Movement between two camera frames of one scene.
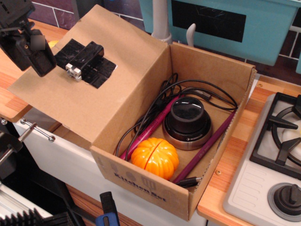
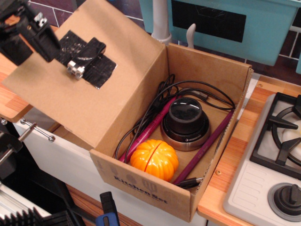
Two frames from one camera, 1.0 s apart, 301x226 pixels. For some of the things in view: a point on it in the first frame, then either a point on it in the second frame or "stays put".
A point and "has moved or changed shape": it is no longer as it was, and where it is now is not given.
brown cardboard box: x=144 y=60 has moved or changed shape
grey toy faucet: x=161 y=25 stays put
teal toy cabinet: x=255 y=30 stays put
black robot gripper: x=27 y=47 → x=34 y=28
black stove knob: x=284 y=199 stays put
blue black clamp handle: x=110 y=217 stays put
